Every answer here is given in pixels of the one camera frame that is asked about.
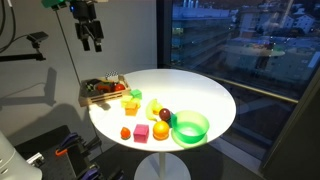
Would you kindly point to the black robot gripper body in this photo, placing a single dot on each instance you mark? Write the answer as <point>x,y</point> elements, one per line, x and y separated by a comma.
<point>89,30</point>

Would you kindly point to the lime green block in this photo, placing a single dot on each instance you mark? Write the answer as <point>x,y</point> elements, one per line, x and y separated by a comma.
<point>126,100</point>

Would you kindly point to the wooden tray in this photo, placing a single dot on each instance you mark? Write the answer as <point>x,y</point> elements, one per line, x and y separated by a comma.
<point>100,97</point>

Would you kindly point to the orange block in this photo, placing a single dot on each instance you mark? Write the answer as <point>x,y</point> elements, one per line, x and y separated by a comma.
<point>131,109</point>

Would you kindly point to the pink block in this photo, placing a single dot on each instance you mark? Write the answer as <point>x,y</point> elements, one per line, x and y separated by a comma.
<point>141,133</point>

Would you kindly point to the black white triangle cube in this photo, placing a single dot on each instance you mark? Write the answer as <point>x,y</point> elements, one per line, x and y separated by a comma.
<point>112,76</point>

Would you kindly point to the large black white cube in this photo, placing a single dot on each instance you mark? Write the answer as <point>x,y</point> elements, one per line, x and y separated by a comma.
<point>91,86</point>

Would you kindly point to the orange cube with nine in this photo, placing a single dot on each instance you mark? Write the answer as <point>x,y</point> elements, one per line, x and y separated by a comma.
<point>104,87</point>

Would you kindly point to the red toy tomato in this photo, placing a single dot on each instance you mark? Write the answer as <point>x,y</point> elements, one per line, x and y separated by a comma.
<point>119,87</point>

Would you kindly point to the yellow toy banana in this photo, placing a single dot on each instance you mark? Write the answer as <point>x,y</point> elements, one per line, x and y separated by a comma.
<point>149,111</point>

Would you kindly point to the small yellow toy fruit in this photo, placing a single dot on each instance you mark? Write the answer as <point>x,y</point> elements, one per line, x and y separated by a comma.
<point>157,109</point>

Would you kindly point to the small red-orange toy fruit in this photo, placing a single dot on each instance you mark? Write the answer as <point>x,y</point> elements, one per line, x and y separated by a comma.
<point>125,133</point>

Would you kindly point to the dark red toy plum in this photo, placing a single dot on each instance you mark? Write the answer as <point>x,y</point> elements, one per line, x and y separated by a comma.
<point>164,114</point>

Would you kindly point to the blue clamp with orange tip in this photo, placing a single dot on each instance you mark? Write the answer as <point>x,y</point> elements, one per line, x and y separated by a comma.
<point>66,141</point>

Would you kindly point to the toy orange fruit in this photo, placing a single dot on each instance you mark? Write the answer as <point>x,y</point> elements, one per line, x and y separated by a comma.
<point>161,130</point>

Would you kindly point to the green plastic bowl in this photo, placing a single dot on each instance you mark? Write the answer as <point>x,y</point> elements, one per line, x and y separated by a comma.
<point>190,128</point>

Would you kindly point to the white rounded machine housing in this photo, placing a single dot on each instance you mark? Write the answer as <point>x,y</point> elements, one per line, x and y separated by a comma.
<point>13,163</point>

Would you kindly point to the window railing bar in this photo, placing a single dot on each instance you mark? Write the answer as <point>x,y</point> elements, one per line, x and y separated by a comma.
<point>253,89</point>

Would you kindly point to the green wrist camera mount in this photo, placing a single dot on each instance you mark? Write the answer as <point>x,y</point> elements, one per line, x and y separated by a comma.
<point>53,3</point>

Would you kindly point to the black camera on stand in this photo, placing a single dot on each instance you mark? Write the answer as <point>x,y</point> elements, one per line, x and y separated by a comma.
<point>37,36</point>

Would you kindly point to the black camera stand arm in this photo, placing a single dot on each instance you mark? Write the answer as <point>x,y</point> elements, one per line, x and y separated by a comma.
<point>20,57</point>

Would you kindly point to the silver metal bracket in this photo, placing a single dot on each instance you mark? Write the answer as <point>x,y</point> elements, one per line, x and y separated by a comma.
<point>36,159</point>

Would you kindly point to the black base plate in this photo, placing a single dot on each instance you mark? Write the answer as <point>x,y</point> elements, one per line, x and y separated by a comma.
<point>55,170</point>

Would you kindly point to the white table pedestal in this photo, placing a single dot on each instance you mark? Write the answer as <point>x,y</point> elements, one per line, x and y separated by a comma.
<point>162,166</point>

